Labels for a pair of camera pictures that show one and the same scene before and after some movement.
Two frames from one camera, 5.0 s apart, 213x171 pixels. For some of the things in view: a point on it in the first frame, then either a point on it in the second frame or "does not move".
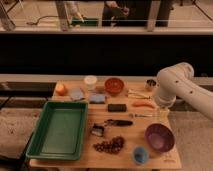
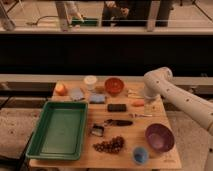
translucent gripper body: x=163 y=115 -> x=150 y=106
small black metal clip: x=97 y=130 does not move
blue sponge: x=96 y=98 does not move
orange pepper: x=143 y=103 does not move
